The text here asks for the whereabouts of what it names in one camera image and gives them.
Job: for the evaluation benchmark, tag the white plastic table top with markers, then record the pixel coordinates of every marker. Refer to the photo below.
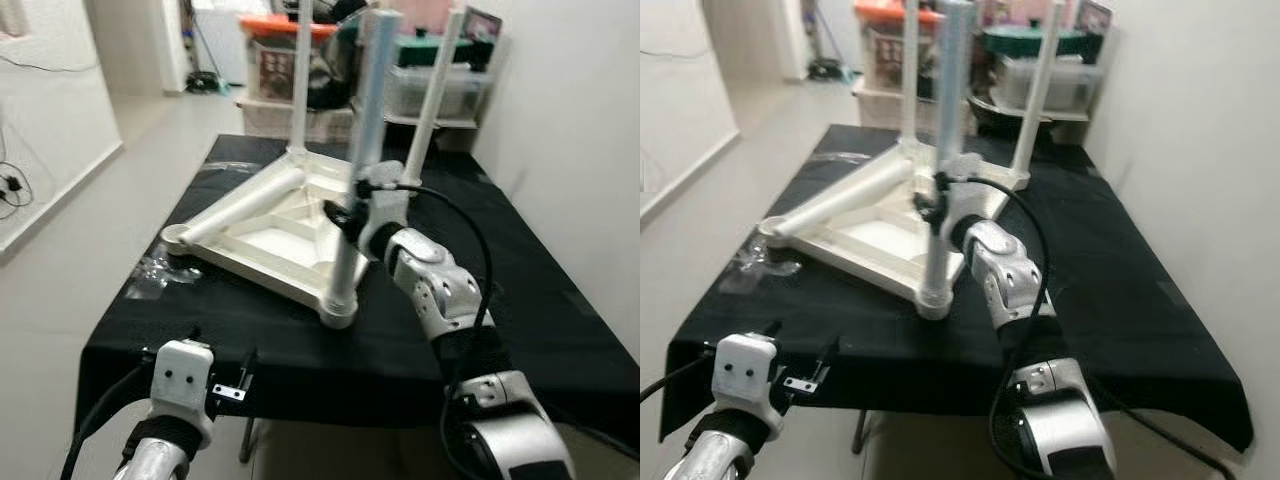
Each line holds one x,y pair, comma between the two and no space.
860,235
270,240

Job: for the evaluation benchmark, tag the pink purple container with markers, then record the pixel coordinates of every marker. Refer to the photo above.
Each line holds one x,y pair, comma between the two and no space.
425,12
1015,10

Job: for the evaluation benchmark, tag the dark green tray with label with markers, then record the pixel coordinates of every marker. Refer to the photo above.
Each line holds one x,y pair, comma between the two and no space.
1092,25
482,30

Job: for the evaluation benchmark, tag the brown printed carton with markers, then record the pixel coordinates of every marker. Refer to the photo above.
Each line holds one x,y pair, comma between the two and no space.
275,70
888,60

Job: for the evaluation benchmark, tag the white plastic table leg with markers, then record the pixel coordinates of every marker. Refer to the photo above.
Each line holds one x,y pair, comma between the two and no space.
950,100
368,110
435,90
1042,90
910,70
850,195
300,80
245,205

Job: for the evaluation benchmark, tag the clear plastic food container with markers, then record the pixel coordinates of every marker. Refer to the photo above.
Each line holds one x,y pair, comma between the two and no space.
1075,85
465,90

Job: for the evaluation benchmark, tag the crumpled clear tape piece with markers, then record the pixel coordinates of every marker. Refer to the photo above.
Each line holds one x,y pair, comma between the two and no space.
230,165
847,156

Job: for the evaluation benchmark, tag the patterned cloth covered bench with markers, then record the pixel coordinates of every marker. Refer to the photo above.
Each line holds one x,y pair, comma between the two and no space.
880,110
270,120

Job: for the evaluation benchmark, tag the flat clear tape patch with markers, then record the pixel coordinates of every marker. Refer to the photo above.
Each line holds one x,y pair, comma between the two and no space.
760,268
160,270

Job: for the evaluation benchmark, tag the grey metal folding table leg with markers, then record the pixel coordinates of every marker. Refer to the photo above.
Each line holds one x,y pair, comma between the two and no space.
861,430
249,440

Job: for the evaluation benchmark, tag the shiny black plastic bag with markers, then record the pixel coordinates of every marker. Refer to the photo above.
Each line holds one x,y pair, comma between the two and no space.
985,60
335,60

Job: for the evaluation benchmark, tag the black wall power plug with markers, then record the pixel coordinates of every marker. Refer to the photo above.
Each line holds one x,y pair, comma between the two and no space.
12,185

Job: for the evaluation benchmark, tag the black wok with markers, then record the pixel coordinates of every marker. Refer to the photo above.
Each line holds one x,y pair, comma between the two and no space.
990,110

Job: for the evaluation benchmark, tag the black tablecloth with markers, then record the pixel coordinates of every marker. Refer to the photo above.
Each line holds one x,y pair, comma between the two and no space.
1130,300
540,300

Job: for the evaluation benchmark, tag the green round pot lid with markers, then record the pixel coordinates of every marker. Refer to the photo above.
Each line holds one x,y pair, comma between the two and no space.
470,50
1075,42

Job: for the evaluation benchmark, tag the clear bin with orange lid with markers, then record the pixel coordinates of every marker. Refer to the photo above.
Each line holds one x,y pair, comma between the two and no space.
885,12
270,25

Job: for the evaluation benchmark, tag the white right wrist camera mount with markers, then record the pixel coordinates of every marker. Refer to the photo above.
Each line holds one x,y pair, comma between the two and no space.
385,205
975,195

